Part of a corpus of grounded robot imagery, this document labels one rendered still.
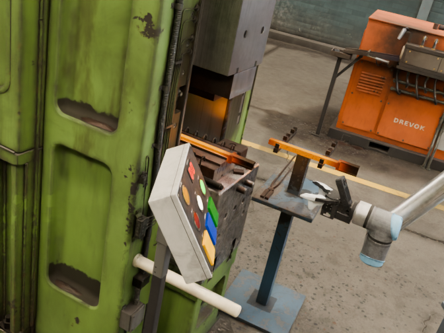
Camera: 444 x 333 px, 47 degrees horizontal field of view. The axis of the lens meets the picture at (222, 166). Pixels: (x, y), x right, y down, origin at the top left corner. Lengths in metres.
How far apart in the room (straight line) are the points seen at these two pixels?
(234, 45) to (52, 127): 0.72
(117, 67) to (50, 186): 0.57
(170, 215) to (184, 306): 1.02
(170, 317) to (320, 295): 1.06
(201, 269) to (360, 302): 1.88
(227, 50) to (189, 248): 0.72
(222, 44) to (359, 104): 3.75
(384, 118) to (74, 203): 3.91
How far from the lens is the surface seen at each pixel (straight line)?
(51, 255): 2.27
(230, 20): 1.76
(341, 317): 3.05
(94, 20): 1.81
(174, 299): 2.34
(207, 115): 2.34
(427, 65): 5.16
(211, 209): 1.62
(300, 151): 2.31
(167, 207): 1.34
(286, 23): 9.63
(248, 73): 1.95
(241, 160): 2.03
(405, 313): 3.29
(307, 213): 2.38
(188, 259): 1.42
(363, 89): 5.39
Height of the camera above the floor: 1.85
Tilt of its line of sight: 26 degrees down
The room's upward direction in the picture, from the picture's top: 12 degrees clockwise
